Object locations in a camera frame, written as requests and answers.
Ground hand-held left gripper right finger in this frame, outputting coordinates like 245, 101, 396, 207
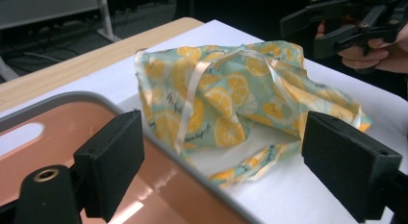
301, 111, 403, 224

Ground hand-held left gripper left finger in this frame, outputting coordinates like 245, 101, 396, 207
73, 110, 145, 223

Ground orange basket with grey rim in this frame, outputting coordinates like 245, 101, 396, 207
0, 90, 261, 224

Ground lemon print teal cloth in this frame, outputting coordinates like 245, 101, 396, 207
134, 39, 373, 188

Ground light wooden table edge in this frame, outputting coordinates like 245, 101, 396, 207
0, 16, 205, 113

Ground white metal stand leg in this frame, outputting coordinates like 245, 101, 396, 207
95, 0, 122, 43

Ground grey white board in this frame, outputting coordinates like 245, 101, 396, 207
0, 0, 101, 31

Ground dark floor cables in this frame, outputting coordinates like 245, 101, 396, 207
0, 20, 109, 63

